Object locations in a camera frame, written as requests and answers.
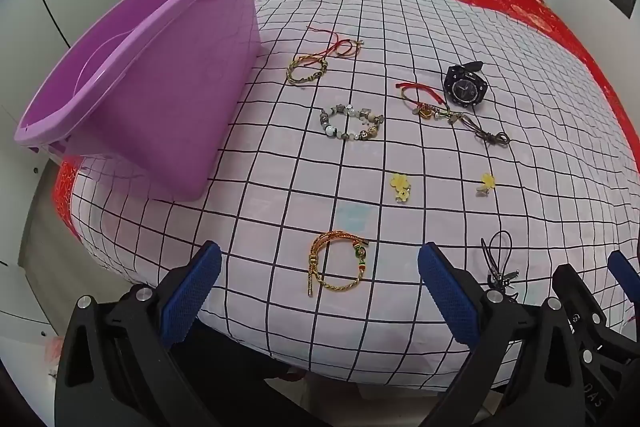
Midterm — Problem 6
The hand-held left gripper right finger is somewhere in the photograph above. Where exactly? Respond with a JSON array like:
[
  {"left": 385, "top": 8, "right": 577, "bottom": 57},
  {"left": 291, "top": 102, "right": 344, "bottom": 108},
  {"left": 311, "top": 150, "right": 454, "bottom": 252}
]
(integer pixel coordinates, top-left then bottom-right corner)
[{"left": 417, "top": 243, "right": 588, "bottom": 427}]

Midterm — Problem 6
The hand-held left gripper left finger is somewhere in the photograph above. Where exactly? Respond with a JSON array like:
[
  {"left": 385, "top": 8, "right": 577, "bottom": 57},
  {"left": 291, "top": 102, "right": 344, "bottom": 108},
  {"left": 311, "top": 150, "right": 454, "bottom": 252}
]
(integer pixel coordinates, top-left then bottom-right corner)
[{"left": 54, "top": 241, "right": 223, "bottom": 427}]

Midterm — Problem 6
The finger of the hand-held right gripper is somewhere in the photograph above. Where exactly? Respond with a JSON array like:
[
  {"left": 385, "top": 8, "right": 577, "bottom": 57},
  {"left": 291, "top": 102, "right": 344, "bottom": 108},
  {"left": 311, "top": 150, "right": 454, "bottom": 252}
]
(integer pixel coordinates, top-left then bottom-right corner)
[
  {"left": 551, "top": 263, "right": 640, "bottom": 427},
  {"left": 606, "top": 250, "right": 640, "bottom": 339}
]

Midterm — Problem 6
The black cord charm strap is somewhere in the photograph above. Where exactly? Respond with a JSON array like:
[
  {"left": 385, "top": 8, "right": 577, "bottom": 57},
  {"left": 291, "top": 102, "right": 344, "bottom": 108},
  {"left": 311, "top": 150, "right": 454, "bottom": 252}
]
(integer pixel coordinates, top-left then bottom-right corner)
[{"left": 480, "top": 231, "right": 521, "bottom": 303}]

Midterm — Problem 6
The gold braided rope bracelet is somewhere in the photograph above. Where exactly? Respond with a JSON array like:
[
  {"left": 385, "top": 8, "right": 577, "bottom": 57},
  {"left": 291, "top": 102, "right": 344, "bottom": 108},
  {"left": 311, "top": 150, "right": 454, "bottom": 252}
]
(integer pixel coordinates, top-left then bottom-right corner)
[{"left": 306, "top": 229, "right": 370, "bottom": 298}]

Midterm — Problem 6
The yellow flower hair clip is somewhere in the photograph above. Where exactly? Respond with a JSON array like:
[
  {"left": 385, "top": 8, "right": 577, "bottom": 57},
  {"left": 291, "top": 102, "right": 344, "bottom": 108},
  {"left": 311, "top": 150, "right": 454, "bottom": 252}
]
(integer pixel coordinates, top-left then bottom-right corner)
[{"left": 390, "top": 173, "right": 412, "bottom": 204}]

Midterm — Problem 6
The brown cord pendant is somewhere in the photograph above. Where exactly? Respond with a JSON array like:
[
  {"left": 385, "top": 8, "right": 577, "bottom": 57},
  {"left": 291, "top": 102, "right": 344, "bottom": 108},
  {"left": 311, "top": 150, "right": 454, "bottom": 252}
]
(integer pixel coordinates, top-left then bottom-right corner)
[{"left": 434, "top": 104, "right": 512, "bottom": 148}]

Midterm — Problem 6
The beaded charm bracelet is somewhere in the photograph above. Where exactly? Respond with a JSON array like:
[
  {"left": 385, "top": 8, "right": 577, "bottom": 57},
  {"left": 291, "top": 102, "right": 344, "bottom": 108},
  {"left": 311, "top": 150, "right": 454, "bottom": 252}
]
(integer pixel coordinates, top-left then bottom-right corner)
[{"left": 320, "top": 104, "right": 385, "bottom": 142}]

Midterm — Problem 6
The purple plastic basin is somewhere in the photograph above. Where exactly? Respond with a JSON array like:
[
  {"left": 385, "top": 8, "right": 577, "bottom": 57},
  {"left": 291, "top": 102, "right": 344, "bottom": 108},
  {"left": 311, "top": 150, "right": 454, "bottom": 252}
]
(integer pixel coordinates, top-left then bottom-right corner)
[{"left": 14, "top": 0, "right": 263, "bottom": 202}]

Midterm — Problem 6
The white checkered sheet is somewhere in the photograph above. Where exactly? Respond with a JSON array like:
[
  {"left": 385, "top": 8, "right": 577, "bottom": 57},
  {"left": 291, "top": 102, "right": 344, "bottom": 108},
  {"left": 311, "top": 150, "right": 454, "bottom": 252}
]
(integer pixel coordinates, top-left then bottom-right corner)
[{"left": 70, "top": 0, "right": 640, "bottom": 393}]

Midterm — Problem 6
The white cabinet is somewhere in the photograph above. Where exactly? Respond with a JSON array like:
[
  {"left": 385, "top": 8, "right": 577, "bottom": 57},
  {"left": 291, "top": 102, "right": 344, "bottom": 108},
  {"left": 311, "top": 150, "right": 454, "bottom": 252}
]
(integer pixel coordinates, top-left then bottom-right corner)
[{"left": 0, "top": 107, "right": 66, "bottom": 338}]

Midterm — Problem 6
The black wristwatch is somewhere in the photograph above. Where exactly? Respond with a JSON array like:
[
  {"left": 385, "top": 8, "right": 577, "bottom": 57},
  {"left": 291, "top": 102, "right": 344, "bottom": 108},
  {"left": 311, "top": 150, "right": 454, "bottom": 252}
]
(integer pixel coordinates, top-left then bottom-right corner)
[{"left": 444, "top": 61, "right": 488, "bottom": 110}]

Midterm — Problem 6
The red string charm bracelet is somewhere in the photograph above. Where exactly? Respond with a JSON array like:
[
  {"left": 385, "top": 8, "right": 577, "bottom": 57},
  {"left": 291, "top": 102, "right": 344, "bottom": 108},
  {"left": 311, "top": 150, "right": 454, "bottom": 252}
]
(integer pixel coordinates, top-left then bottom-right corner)
[{"left": 395, "top": 81, "right": 446, "bottom": 120}]

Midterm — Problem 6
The gold green braided bracelet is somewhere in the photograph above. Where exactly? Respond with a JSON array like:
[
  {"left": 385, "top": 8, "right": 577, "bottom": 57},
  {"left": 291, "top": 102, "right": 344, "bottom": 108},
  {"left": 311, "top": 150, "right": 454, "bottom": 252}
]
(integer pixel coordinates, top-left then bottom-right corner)
[{"left": 286, "top": 54, "right": 330, "bottom": 86}]

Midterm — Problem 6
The red and brown cord bracelet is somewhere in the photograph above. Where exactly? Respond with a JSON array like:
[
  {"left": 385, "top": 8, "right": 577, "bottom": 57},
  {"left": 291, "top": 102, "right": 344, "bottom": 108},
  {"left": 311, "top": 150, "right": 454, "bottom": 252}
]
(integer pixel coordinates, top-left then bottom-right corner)
[{"left": 306, "top": 27, "right": 365, "bottom": 59}]

